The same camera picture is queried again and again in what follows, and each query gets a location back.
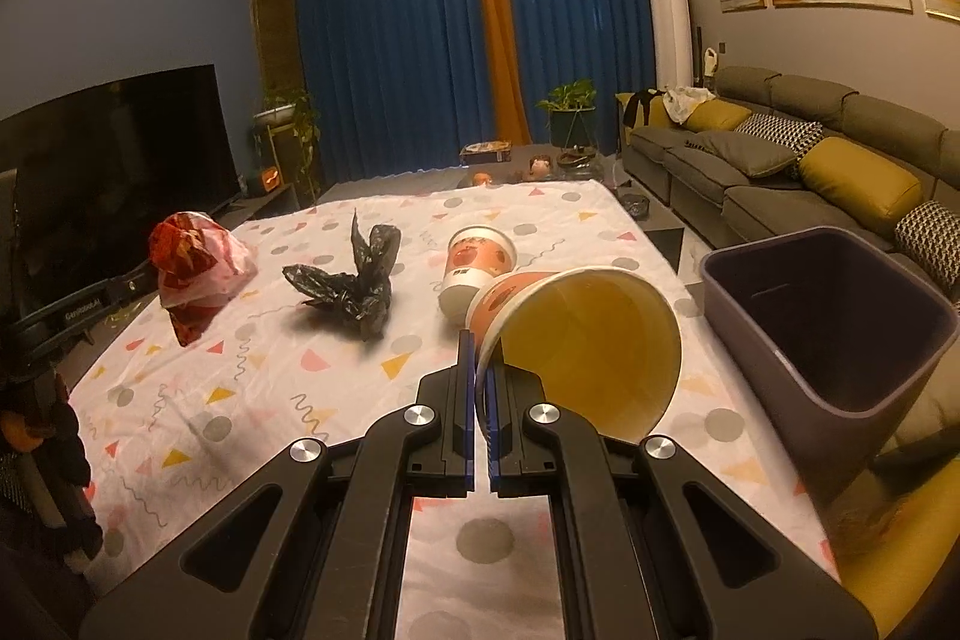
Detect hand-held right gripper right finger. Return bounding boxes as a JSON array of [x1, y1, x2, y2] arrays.
[[484, 366, 878, 640]]

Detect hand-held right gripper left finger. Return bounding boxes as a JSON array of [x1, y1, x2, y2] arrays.
[[79, 331, 477, 640]]

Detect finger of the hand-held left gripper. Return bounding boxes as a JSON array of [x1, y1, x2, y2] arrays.
[[15, 261, 162, 342]]

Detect red plastic bag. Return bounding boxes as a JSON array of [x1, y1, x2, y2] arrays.
[[148, 210, 257, 348]]

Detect orange white paper cup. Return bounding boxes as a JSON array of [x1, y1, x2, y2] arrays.
[[466, 265, 683, 444], [437, 225, 518, 322]]

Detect grey trash bin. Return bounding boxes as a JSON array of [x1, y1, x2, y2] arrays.
[[700, 227, 960, 498]]

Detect black television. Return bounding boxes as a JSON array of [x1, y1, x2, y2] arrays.
[[0, 62, 241, 311]]

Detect black plastic bag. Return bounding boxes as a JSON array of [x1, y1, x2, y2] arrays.
[[281, 209, 398, 341]]

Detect printed tablecloth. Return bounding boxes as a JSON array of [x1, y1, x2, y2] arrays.
[[56, 179, 841, 640]]

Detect dark tv cabinet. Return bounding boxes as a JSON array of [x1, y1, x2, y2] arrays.
[[52, 179, 320, 386]]

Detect flat printed box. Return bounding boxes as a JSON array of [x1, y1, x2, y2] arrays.
[[459, 141, 512, 165]]

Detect gold plant stand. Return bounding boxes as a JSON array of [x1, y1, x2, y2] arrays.
[[255, 122, 320, 206]]

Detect dark coffee table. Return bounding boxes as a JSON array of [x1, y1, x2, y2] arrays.
[[454, 143, 687, 251]]

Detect trailing potted plant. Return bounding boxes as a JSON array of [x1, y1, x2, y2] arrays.
[[255, 85, 323, 161]]

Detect green potted plant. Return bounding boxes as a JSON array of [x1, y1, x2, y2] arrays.
[[536, 79, 601, 150]]

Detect grey sofa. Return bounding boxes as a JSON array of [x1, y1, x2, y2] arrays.
[[622, 66, 960, 311]]

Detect blue curtain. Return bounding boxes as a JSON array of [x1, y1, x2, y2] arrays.
[[292, 0, 500, 187], [506, 0, 680, 146]]

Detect orange curtain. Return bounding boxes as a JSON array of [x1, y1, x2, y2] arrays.
[[466, 0, 533, 146]]

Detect white cloth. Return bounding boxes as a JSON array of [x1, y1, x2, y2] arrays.
[[664, 85, 717, 124]]

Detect grey cushion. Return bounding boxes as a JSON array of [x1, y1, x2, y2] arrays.
[[686, 130, 800, 176]]

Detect small yellow cushion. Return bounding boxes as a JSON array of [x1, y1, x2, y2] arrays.
[[686, 100, 751, 133]]

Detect black white patterned cushion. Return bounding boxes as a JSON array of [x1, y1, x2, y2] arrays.
[[896, 199, 960, 296], [735, 113, 822, 154]]

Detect white standing air conditioner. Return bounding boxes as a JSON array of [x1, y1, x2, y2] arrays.
[[649, 0, 698, 90]]

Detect yellow upholstered seat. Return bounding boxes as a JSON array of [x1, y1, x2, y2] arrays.
[[832, 452, 960, 640]]

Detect large yellow cushion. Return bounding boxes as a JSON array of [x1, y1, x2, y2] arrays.
[[799, 137, 923, 229]]

